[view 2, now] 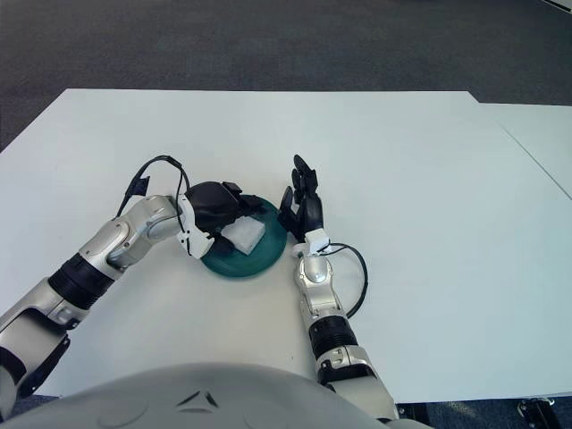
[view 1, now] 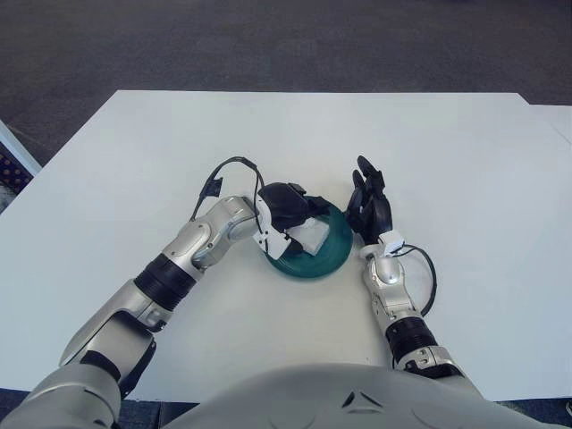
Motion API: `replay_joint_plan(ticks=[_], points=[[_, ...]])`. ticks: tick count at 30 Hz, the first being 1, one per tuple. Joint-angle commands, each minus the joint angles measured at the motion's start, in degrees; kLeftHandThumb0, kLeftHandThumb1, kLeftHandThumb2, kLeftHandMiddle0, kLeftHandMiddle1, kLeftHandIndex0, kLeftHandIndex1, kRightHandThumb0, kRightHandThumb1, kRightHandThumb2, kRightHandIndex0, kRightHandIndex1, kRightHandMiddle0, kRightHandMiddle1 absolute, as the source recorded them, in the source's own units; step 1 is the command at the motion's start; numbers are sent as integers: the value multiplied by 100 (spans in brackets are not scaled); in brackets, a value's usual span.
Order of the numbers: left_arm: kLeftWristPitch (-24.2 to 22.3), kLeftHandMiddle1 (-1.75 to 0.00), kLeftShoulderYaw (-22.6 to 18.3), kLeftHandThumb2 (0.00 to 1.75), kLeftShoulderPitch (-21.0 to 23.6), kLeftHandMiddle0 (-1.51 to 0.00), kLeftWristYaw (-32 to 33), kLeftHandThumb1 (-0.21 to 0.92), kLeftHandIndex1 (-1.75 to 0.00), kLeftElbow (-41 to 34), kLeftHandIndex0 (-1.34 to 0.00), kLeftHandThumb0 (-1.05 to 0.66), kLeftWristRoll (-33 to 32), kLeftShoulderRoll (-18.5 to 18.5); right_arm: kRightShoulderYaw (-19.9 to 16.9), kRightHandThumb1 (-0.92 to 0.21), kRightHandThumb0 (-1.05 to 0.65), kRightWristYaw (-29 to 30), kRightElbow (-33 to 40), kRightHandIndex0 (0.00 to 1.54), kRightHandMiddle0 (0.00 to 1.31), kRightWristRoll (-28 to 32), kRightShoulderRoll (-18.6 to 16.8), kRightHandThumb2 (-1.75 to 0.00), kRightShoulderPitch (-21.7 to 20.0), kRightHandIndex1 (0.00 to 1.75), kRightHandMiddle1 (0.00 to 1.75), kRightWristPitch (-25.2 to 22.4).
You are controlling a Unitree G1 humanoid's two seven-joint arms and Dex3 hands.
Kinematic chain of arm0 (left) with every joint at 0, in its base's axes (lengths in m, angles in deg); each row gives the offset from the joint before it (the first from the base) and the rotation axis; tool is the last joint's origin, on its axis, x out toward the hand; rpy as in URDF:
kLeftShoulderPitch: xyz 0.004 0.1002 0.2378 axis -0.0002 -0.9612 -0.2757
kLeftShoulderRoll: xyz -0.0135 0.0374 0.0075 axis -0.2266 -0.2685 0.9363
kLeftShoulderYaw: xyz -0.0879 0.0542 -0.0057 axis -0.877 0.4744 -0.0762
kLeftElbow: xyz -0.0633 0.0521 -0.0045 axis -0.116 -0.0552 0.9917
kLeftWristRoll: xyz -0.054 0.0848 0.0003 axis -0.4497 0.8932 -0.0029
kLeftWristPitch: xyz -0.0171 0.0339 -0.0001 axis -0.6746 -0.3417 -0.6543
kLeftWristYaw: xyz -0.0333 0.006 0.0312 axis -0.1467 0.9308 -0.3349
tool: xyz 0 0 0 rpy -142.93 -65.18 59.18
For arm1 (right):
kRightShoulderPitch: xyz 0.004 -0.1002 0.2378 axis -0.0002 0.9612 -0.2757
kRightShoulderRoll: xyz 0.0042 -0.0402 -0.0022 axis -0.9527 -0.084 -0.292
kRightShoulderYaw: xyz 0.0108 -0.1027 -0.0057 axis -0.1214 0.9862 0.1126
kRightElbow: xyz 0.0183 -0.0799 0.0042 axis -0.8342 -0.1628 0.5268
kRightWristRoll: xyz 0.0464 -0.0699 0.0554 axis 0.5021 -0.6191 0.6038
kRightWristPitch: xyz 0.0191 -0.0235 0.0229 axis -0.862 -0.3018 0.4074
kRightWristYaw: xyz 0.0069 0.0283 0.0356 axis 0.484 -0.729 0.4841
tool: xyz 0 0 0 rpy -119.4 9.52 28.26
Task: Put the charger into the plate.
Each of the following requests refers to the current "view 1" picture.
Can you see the white board edge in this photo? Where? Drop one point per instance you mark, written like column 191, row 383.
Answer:
column 20, row 145

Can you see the teal round plate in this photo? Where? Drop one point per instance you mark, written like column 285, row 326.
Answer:
column 330, row 254

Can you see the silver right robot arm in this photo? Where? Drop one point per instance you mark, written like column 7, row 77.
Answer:
column 389, row 277

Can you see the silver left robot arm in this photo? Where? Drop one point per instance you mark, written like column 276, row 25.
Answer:
column 210, row 237

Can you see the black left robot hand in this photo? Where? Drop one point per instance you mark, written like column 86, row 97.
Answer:
column 286, row 203

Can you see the grey robot torso shell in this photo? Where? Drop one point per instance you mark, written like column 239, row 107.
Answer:
column 357, row 402

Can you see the dark dotted floor mat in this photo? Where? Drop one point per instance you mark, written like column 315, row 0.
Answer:
column 11, row 172

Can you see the white square charger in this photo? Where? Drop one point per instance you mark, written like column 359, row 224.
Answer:
column 313, row 234

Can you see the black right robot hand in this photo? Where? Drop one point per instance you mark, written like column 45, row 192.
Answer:
column 377, row 216

